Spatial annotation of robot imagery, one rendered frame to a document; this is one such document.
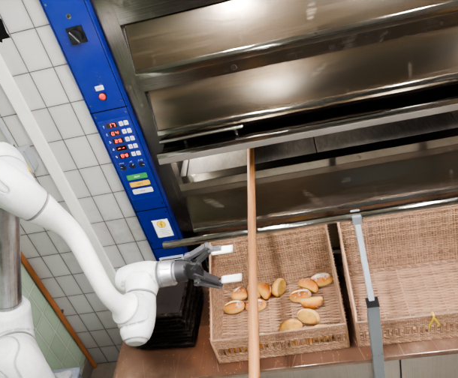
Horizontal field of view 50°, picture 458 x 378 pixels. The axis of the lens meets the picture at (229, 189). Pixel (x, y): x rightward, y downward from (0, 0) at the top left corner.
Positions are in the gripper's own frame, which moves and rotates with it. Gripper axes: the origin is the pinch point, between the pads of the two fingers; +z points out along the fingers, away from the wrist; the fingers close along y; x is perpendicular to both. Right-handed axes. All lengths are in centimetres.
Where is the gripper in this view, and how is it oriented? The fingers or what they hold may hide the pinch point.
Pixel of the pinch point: (233, 263)
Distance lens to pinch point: 164.6
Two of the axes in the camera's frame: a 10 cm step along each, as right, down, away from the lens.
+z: 9.7, -1.7, -1.7
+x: -0.4, 5.9, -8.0
